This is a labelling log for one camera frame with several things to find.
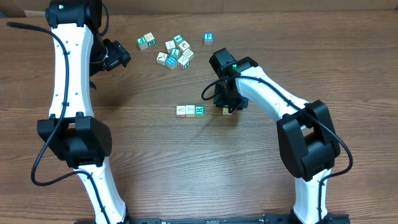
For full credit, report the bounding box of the white block red side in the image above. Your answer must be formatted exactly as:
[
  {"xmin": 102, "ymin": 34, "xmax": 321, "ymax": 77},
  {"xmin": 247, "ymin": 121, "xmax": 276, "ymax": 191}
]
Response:
[{"xmin": 176, "ymin": 105, "xmax": 186, "ymax": 118}]

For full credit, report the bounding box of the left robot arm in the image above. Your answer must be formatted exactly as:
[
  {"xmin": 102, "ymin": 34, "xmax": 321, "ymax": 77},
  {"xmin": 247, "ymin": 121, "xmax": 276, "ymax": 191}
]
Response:
[{"xmin": 37, "ymin": 1, "xmax": 131, "ymax": 223}]

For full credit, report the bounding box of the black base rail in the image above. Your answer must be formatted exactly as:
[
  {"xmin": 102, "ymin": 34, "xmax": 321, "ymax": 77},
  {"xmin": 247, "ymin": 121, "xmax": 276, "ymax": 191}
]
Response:
[{"xmin": 74, "ymin": 213, "xmax": 351, "ymax": 224}]

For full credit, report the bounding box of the green top picture block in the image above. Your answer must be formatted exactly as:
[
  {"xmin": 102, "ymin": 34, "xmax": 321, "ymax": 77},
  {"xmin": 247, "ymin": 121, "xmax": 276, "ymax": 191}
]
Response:
[{"xmin": 173, "ymin": 34, "xmax": 184, "ymax": 45}]

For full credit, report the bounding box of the green F letter block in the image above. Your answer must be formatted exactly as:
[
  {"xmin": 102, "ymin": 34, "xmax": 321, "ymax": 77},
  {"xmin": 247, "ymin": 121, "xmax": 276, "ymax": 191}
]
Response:
[{"xmin": 136, "ymin": 36, "xmax": 149, "ymax": 50}]

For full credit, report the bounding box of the green J letter block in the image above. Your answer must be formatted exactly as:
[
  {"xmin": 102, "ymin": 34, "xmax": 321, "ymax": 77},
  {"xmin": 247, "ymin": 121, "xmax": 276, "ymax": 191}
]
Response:
[{"xmin": 170, "ymin": 48, "xmax": 181, "ymax": 60}]

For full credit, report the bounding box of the white block green side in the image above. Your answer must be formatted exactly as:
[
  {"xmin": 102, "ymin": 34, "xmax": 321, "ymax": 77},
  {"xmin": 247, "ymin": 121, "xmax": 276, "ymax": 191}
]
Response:
[{"xmin": 144, "ymin": 32, "xmax": 156, "ymax": 47}]

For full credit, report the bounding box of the blue P letter block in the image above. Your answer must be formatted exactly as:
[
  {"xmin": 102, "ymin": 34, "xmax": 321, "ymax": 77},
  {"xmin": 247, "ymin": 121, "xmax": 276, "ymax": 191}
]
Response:
[{"xmin": 203, "ymin": 32, "xmax": 213, "ymax": 45}]

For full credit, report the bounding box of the yellow top block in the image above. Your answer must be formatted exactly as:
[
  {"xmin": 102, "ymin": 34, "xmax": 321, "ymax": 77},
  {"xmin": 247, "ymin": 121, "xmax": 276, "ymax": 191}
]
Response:
[{"xmin": 185, "ymin": 105, "xmax": 195, "ymax": 118}]

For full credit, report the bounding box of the white plain picture block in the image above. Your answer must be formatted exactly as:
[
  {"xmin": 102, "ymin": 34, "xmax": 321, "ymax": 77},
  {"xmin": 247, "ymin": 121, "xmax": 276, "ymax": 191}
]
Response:
[{"xmin": 165, "ymin": 40, "xmax": 175, "ymax": 54}]

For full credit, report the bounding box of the white grid picture block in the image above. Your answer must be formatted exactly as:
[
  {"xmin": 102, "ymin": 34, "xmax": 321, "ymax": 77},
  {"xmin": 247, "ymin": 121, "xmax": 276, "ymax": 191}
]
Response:
[{"xmin": 183, "ymin": 49, "xmax": 194, "ymax": 61}]

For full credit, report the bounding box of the green R letter block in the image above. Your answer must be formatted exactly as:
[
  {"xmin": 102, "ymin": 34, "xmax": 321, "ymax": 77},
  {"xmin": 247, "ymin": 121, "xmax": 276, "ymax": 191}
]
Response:
[{"xmin": 195, "ymin": 105, "xmax": 205, "ymax": 117}]

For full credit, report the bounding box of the yellow block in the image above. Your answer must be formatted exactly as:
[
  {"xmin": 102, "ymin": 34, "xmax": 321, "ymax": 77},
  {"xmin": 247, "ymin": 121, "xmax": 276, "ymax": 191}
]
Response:
[
  {"xmin": 223, "ymin": 108, "xmax": 231, "ymax": 116},
  {"xmin": 185, "ymin": 105, "xmax": 195, "ymax": 118}
]

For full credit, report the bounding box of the white block dark side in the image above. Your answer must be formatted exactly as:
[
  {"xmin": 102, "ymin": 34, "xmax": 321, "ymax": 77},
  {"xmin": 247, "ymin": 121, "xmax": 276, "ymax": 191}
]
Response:
[{"xmin": 177, "ymin": 55, "xmax": 190, "ymax": 70}]

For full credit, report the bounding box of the white tool picture block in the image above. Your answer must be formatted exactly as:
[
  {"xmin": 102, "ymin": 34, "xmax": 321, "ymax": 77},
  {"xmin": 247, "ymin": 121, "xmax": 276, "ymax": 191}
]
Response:
[{"xmin": 157, "ymin": 52, "xmax": 169, "ymax": 65}]

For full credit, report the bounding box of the blue top block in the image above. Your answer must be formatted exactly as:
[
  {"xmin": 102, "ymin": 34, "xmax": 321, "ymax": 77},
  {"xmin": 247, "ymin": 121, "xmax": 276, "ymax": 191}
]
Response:
[{"xmin": 165, "ymin": 56, "xmax": 177, "ymax": 70}]

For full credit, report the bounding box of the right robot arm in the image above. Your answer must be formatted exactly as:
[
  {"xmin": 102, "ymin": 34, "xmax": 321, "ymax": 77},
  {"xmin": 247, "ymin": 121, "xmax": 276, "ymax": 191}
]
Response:
[{"xmin": 209, "ymin": 48, "xmax": 340, "ymax": 223}]

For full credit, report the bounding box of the cardboard back panel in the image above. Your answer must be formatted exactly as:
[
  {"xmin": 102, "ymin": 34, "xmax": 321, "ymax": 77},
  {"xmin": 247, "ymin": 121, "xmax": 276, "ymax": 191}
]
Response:
[{"xmin": 0, "ymin": 0, "xmax": 398, "ymax": 18}]

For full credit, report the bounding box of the white red picture block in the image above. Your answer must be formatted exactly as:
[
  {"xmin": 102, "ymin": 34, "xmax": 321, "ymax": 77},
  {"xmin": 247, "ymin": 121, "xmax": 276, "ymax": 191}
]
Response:
[{"xmin": 178, "ymin": 40, "xmax": 190, "ymax": 52}]

